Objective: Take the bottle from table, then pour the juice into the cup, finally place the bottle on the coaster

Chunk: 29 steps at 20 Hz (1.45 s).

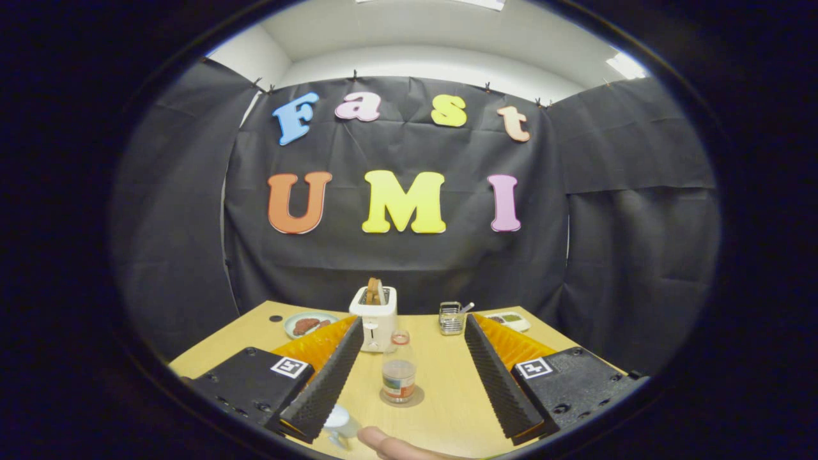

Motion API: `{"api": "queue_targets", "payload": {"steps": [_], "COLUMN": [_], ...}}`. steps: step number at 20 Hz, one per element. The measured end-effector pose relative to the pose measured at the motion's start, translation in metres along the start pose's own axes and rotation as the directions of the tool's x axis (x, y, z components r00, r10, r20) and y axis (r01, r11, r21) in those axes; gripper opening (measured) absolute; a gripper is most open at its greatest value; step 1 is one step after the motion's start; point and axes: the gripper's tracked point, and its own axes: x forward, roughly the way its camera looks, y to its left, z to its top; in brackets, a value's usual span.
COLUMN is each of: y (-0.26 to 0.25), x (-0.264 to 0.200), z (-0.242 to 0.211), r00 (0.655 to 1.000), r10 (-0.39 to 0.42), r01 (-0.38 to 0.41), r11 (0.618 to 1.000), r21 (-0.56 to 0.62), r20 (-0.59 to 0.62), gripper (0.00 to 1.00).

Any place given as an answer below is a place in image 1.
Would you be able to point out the pale green plate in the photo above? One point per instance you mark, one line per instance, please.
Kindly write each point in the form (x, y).
(289, 327)

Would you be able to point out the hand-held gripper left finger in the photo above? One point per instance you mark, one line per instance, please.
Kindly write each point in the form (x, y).
(326, 380)

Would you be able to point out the small ceiling light panel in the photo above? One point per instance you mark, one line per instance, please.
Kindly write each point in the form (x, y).
(625, 65)

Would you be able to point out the white cup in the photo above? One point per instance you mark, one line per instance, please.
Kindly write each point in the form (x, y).
(339, 421)

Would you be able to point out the white toaster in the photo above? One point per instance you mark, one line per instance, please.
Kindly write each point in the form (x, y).
(377, 326)

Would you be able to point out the round brown coaster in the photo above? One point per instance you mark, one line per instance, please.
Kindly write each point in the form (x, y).
(419, 397)

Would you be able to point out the brown toast slice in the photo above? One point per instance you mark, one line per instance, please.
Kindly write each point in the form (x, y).
(372, 291)

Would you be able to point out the long ceiling light panel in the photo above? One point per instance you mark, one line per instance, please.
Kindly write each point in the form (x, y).
(486, 4)

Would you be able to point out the wooden table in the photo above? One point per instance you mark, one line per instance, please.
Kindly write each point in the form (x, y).
(447, 383)

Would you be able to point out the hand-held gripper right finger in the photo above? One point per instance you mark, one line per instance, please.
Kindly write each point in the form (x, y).
(498, 377)

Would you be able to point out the clear plastic juice bottle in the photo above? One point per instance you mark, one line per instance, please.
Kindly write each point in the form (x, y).
(399, 380)

